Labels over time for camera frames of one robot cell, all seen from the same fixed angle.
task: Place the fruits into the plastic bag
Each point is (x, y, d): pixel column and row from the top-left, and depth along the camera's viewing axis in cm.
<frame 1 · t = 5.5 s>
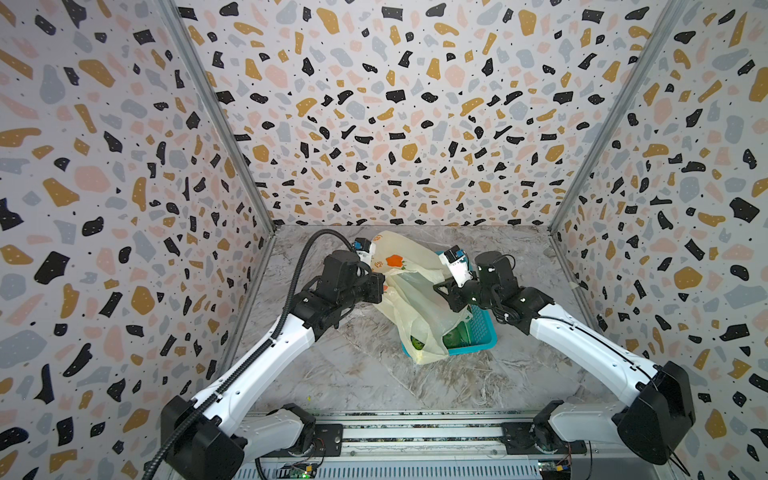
left hand: (386, 272, 74), fingers closed
right hand: (433, 280, 76), fingers closed
cream plastic bag orange print: (411, 267, 80), point 25 cm above the table
teal plastic basket: (482, 326, 88), point 8 cm above the table
bright green custard apple: (416, 343, 72), point 20 cm above the table

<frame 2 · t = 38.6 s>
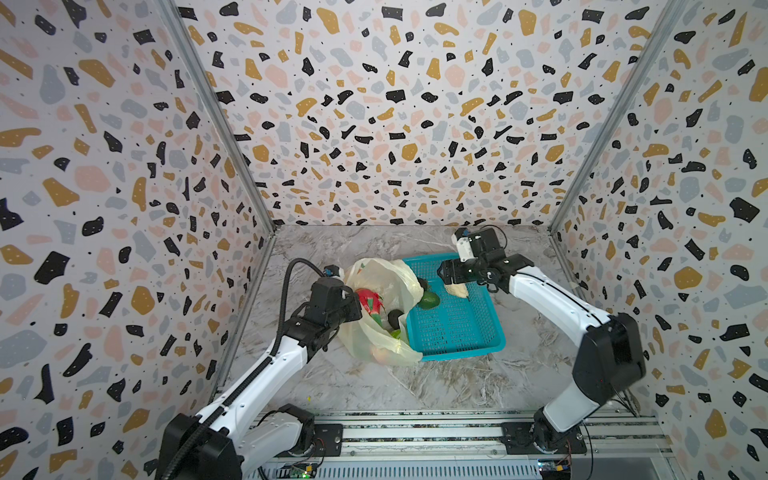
left hand: (358, 293, 81), fingers closed
right hand: (445, 263, 86), fingers open
cream plastic bag orange print: (403, 285, 72), point 29 cm above the table
red dragon fruit: (372, 302, 92), point 9 cm above the table
dark avocado: (393, 316, 94), point 4 cm above the table
green lime: (429, 301, 97), point 5 cm above the table
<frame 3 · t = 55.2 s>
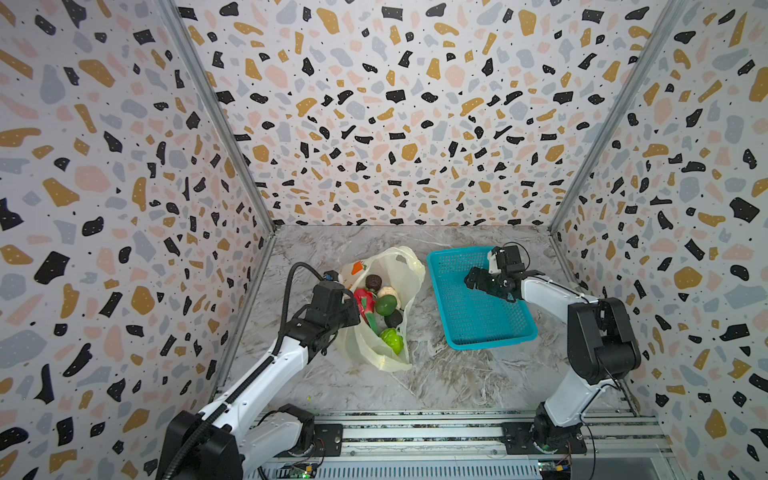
left hand: (355, 300, 82), fingers closed
right hand: (472, 275, 96), fingers open
cream plastic bag orange print: (396, 267, 85), point 22 cm above the table
teal plastic basket: (473, 319, 99), on the table
green lime: (386, 304, 90), point 10 cm above the table
dark purple mangosteen: (373, 281, 102), point 5 cm above the table
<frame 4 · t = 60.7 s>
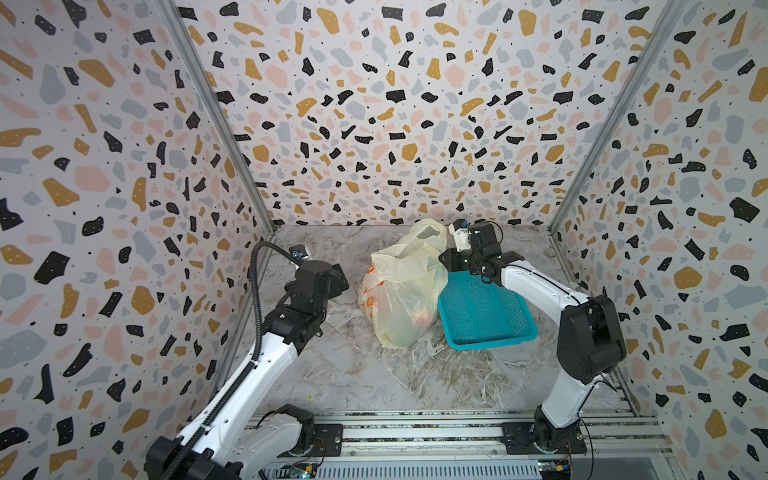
left hand: (323, 268, 76), fingers open
right hand: (438, 250, 90), fingers closed
cream plastic bag orange print: (402, 286, 86), point 17 cm above the table
